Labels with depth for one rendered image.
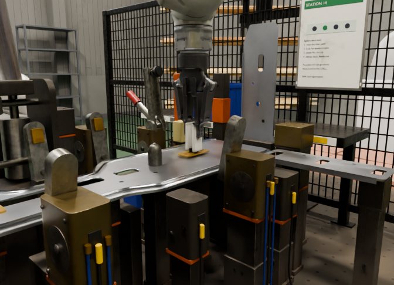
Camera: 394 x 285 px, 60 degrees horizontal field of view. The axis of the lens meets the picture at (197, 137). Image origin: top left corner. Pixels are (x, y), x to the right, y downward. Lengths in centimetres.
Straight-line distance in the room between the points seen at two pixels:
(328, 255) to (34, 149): 80
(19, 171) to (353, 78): 99
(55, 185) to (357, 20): 101
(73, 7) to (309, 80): 806
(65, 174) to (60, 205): 5
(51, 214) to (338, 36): 102
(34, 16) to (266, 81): 781
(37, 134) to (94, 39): 844
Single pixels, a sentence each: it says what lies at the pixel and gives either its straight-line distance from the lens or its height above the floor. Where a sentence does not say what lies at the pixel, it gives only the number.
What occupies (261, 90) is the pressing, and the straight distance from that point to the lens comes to 103.
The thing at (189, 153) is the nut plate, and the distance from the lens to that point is 84.
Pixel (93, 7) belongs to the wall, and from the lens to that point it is 927.
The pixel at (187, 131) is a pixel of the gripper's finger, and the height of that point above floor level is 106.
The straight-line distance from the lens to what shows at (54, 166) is 47.
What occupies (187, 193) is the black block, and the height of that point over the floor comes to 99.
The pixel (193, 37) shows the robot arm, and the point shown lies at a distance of 79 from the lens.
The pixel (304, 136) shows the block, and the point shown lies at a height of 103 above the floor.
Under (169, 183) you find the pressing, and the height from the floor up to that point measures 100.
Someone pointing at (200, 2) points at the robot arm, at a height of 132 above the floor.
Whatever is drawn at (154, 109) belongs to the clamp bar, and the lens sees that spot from 93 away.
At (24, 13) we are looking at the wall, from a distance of 853.
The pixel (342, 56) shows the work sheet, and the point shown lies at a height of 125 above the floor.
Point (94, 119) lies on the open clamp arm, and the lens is 84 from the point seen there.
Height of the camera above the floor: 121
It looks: 11 degrees down
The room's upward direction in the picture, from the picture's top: straight up
